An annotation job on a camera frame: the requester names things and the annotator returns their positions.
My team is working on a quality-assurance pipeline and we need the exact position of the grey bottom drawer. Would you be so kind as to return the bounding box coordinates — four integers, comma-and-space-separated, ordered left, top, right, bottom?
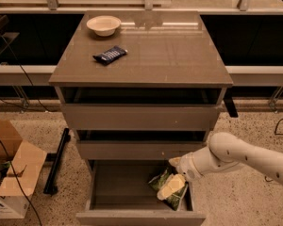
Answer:
76, 160, 206, 226

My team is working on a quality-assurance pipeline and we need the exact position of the brown cardboard box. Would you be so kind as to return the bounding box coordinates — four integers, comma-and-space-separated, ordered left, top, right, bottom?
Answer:
0, 121, 47, 196

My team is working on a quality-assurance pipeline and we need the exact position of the black bracket right of cabinet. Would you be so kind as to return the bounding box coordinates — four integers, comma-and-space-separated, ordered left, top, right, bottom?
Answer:
224, 89, 238, 118

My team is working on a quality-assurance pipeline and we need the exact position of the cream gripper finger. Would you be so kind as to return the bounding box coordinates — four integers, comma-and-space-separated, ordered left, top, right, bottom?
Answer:
157, 174, 186, 201
169, 157, 181, 167

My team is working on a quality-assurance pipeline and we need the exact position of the white paper bowl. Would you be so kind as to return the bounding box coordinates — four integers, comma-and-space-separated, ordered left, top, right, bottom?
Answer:
87, 16, 121, 37

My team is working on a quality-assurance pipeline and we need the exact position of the black cable left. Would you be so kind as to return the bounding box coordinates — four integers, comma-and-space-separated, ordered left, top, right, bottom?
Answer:
0, 31, 59, 226

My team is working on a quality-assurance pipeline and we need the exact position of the black bar on floor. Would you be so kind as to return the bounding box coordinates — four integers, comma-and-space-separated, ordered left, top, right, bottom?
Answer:
43, 128, 71, 195

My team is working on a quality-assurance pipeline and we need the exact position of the grey middle drawer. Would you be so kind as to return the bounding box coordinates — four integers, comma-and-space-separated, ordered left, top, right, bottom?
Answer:
76, 130, 208, 160

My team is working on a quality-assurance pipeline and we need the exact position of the dark blue snack bag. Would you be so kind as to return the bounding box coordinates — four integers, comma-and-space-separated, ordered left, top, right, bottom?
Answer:
93, 46, 127, 66

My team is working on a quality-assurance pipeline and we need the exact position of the grey top drawer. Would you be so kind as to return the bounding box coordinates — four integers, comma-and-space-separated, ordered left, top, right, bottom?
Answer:
55, 87, 227, 132

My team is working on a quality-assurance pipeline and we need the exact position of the green jalapeno chip bag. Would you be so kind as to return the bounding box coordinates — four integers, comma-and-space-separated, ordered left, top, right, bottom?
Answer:
148, 169, 188, 211

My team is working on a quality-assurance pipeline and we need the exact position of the white printed box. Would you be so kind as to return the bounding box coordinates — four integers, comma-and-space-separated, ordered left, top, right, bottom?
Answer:
0, 196, 29, 219

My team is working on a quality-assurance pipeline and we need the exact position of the grey drawer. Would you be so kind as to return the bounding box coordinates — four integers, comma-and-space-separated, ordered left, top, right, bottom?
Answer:
76, 130, 208, 160
55, 87, 227, 132
76, 160, 206, 226

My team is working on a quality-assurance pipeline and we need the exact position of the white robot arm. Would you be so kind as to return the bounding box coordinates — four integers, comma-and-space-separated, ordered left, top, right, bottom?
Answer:
157, 132, 283, 200

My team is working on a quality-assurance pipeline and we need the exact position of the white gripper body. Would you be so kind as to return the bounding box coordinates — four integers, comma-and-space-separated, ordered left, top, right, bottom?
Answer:
175, 153, 202, 182

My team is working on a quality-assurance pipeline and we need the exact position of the black cable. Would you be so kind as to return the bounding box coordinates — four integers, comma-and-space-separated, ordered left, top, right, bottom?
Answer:
264, 112, 283, 184
0, 31, 59, 226

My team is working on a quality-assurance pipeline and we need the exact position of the grey drawer cabinet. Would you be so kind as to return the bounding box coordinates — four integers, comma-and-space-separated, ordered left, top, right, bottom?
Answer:
48, 10, 234, 162

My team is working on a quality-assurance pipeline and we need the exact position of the black cable right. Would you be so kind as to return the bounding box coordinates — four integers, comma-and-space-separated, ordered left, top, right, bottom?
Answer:
264, 112, 283, 184

